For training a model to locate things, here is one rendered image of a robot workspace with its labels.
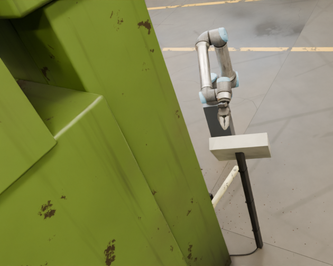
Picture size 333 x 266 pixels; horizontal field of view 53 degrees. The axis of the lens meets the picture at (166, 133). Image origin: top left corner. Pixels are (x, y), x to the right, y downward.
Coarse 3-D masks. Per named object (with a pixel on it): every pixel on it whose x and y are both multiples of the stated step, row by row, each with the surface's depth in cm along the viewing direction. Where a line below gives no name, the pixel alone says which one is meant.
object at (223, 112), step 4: (220, 100) 224; (224, 100) 222; (228, 100) 223; (220, 108) 222; (224, 108) 221; (228, 108) 220; (220, 112) 221; (224, 112) 220; (228, 112) 219; (224, 116) 223
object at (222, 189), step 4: (236, 168) 252; (232, 172) 250; (236, 172) 251; (228, 176) 249; (232, 176) 248; (228, 180) 246; (232, 180) 248; (224, 184) 244; (228, 184) 245; (220, 188) 242; (224, 188) 242; (220, 192) 240; (224, 192) 241; (216, 196) 238; (220, 196) 238; (212, 200) 236; (216, 200) 236; (212, 204) 234; (216, 204) 235
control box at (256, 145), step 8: (224, 136) 199; (232, 136) 197; (240, 136) 196; (248, 136) 194; (256, 136) 192; (264, 136) 191; (216, 144) 199; (224, 144) 198; (232, 144) 196; (240, 144) 194; (248, 144) 193; (256, 144) 191; (264, 144) 189; (216, 152) 204; (224, 152) 203; (232, 152) 203; (248, 152) 202; (256, 152) 202; (264, 152) 201
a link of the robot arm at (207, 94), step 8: (200, 40) 265; (208, 40) 266; (200, 48) 263; (208, 48) 268; (200, 56) 259; (208, 56) 260; (200, 64) 255; (208, 64) 255; (200, 72) 252; (208, 72) 250; (200, 80) 250; (208, 80) 246; (208, 88) 242; (200, 96) 241; (208, 96) 239
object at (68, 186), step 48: (0, 96) 88; (48, 96) 128; (96, 96) 117; (0, 144) 90; (48, 144) 102; (96, 144) 118; (0, 192) 93; (48, 192) 107; (96, 192) 123; (144, 192) 145; (0, 240) 97; (48, 240) 111; (96, 240) 128; (144, 240) 152
